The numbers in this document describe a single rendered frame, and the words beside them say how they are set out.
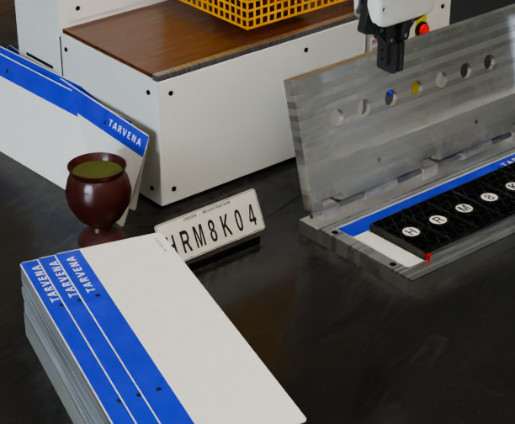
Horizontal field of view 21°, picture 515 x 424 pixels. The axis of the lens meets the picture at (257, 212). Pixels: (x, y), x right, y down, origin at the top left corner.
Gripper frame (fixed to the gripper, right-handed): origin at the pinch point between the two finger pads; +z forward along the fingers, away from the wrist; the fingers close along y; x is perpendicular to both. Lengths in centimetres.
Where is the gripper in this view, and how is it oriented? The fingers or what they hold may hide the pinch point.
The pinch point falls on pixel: (390, 54)
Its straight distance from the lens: 176.5
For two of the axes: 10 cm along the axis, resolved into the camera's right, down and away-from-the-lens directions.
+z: 0.0, 8.8, 4.8
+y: 7.7, -3.0, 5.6
